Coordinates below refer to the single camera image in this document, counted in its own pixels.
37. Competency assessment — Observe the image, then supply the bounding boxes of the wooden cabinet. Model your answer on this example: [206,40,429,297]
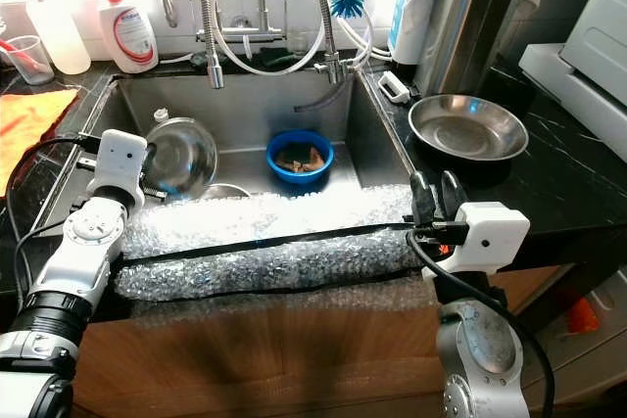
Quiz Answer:
[0,266,627,418]

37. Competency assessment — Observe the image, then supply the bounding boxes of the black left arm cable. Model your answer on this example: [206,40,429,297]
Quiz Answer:
[8,134,104,282]

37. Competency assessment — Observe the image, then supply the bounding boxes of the small orange object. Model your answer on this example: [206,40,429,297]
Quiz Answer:
[563,296,601,334]

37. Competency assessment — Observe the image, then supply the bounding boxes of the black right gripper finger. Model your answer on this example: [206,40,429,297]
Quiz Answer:
[438,170,471,229]
[410,171,440,231]

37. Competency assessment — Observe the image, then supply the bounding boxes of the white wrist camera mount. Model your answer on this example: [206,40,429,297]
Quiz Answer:
[421,201,533,279]
[85,129,151,211]

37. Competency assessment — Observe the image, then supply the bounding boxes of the large steel pan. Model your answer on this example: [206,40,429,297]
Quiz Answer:
[407,93,531,164]

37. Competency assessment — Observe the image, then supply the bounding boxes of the stainless steel sink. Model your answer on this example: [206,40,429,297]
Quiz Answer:
[49,68,424,235]

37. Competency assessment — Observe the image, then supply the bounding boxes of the steel knife block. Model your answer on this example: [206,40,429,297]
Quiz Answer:
[413,0,535,98]

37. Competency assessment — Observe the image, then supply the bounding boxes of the white soap bottle red label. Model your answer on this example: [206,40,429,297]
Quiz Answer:
[98,0,161,74]

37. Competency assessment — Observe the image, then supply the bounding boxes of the small white clip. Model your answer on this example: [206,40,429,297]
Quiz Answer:
[377,70,413,104]

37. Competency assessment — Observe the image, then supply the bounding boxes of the spring gooseneck faucet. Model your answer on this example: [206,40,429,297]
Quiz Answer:
[269,0,347,84]

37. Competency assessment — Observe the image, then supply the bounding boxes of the clear bubble wrap sheet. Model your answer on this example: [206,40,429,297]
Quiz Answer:
[113,183,442,302]

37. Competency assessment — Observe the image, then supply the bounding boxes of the looped white hose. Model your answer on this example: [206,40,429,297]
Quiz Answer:
[214,0,319,76]

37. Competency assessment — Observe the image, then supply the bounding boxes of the spring pull-down faucet sprayer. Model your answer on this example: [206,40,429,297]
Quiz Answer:
[198,0,225,90]

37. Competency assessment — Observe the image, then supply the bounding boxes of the white appliance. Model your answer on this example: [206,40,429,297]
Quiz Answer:
[517,0,627,137]

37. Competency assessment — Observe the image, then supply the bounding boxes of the translucent white bottle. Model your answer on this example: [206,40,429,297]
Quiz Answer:
[24,0,92,76]

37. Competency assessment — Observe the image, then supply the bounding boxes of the clear plastic cup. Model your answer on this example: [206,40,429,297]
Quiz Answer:
[5,34,56,86]

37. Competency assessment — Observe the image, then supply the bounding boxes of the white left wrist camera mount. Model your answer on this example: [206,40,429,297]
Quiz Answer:
[85,129,151,211]

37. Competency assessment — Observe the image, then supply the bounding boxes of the blue bowl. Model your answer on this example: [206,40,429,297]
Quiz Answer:
[265,129,337,187]

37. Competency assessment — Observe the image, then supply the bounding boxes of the steel bowl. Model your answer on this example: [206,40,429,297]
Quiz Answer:
[144,116,219,199]

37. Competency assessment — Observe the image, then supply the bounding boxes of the brown food scraps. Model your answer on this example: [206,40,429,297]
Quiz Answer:
[276,144,327,173]

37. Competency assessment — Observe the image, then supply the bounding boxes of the orange cloth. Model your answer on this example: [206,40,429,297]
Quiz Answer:
[0,88,81,199]

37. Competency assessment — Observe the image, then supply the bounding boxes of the red utensil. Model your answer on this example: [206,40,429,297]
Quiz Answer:
[0,38,50,69]

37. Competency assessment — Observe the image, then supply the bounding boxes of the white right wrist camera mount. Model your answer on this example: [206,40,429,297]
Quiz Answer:
[421,201,533,279]

